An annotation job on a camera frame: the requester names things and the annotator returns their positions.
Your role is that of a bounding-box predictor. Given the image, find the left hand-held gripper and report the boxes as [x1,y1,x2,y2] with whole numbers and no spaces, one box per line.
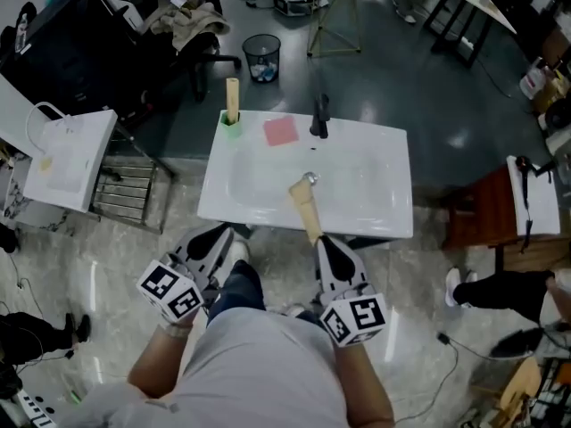
[135,224,236,327]

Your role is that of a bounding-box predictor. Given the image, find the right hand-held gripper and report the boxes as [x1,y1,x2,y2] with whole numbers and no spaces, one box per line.
[312,234,388,350]

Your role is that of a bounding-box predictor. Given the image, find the beige toiletry item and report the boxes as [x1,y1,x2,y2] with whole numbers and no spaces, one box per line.
[287,179,324,245]
[225,77,241,125]

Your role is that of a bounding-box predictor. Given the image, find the person's right forearm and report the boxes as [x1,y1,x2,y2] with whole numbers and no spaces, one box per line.
[331,340,396,428]

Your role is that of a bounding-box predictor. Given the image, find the person's left forearm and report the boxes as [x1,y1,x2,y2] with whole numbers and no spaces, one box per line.
[127,323,203,399]

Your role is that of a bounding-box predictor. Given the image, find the white sink counter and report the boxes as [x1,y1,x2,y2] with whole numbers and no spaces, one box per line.
[196,109,414,241]

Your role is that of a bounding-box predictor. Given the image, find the small white sink unit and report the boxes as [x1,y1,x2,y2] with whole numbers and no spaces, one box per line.
[22,109,119,214]

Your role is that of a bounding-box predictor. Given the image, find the person's blue trouser leg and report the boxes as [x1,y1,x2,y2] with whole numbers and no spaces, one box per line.
[206,259,267,325]

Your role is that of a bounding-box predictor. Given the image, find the person's white shoe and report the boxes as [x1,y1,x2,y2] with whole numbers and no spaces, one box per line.
[228,238,252,265]

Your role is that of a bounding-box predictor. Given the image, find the metal rack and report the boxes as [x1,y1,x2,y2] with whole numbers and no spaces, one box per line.
[87,125,176,236]

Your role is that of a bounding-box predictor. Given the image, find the pink cloth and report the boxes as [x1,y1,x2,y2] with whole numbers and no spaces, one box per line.
[262,114,301,148]

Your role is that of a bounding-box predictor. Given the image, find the person's grey shirt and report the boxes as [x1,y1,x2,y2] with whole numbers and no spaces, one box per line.
[56,305,359,428]

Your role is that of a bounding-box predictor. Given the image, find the black faucet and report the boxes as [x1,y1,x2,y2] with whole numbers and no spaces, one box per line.
[309,93,332,140]

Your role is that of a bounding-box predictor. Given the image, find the green cup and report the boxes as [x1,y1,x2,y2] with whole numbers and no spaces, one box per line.
[218,110,244,142]

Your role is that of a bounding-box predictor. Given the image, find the brown wooden cabinet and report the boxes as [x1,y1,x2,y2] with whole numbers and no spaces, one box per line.
[444,166,519,251]

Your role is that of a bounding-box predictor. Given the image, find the black office chair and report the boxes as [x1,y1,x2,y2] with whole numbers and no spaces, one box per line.
[141,0,243,103]

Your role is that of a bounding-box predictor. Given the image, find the white curved faucet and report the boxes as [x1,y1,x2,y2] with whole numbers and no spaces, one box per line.
[25,101,73,156]

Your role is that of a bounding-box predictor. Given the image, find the wooden chair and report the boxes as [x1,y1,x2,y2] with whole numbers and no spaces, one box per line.
[472,356,543,424]

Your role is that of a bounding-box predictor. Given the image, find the beige jacket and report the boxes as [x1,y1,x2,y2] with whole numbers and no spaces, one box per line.
[148,1,231,54]

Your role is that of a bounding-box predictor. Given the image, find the black desk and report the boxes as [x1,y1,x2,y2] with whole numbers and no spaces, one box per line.
[0,0,151,122]

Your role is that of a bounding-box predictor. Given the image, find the wrist bracelet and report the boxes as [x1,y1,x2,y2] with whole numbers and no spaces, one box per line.
[161,323,194,340]

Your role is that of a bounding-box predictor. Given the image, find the black power adapter cable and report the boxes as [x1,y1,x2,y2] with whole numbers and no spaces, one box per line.
[394,331,536,424]

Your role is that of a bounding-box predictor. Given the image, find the black wire waste bin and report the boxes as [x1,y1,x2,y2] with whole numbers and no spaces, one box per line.
[241,33,283,84]

